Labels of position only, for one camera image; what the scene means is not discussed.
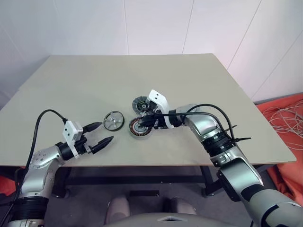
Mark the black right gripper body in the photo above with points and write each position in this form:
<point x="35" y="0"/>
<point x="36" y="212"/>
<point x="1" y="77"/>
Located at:
<point x="159" y="124"/>

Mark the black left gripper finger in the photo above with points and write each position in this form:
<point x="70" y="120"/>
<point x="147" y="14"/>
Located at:
<point x="101" y="144"/>
<point x="92" y="126"/>

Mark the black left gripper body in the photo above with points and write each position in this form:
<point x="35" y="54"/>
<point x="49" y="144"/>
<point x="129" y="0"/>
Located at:
<point x="82" y="145"/>

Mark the silver motor housing copper windings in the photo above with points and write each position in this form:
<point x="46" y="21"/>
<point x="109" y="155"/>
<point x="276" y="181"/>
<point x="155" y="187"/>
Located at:
<point x="137" y="132"/>

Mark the round silver motor lid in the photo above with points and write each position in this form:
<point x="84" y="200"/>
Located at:
<point x="136" y="104"/>

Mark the round metal disc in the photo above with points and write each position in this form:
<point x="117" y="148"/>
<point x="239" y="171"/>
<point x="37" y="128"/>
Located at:
<point x="113" y="120"/>

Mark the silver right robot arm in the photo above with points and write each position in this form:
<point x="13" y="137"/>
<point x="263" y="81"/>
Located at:
<point x="236" y="175"/>

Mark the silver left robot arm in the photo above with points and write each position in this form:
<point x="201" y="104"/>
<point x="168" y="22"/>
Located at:
<point x="35" y="175"/>

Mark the dark grey rounded shape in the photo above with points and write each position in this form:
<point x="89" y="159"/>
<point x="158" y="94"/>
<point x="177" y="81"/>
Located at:
<point x="117" y="208"/>
<point x="182" y="205"/>

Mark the orange fabric piece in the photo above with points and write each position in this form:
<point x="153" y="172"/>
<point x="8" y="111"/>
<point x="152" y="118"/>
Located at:
<point x="7" y="184"/>

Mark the grey curved robot torso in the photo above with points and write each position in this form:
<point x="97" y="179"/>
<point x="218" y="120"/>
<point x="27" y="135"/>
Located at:
<point x="142" y="221"/>

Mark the orange fabric cushion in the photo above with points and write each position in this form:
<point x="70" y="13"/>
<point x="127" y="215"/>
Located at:
<point x="267" y="108"/>

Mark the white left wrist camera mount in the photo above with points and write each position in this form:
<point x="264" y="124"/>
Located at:
<point x="68" y="132"/>

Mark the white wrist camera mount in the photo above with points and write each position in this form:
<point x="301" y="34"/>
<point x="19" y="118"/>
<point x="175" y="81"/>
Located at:
<point x="68" y="132"/>
<point x="157" y="95"/>

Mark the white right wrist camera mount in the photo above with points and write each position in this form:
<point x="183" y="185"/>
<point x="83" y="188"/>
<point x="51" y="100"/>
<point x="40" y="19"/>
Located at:
<point x="157" y="95"/>

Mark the black table frame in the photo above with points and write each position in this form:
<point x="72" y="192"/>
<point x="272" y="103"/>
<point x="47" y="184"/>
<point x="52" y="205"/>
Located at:
<point x="118" y="179"/>

